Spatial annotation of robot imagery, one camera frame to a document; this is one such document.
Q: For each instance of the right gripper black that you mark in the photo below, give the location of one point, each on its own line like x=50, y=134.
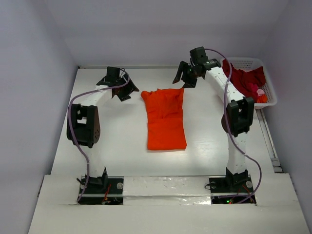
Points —
x=187, y=73

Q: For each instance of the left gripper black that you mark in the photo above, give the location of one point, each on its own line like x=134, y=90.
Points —
x=130, y=88

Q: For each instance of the orange t shirt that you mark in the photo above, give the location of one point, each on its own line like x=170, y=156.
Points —
x=164, y=109

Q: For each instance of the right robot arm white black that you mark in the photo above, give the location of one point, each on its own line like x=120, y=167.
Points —
x=236, y=120

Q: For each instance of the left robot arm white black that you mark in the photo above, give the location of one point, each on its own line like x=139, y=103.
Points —
x=83, y=124

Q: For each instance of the white plastic basket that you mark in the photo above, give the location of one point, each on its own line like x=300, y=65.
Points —
x=248, y=64

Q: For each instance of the dark red t shirt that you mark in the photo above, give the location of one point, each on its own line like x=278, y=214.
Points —
x=241, y=79

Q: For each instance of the pink cloth in basket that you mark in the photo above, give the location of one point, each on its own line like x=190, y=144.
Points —
x=256, y=91

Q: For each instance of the small orange cloth in basket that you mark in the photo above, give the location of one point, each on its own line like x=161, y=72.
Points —
x=262, y=99

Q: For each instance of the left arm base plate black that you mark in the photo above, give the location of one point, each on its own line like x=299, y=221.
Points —
x=110, y=194

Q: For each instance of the metal rail at table edge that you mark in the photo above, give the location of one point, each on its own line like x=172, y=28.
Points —
x=269, y=142

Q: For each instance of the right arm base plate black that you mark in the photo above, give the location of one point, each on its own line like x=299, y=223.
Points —
x=225, y=191

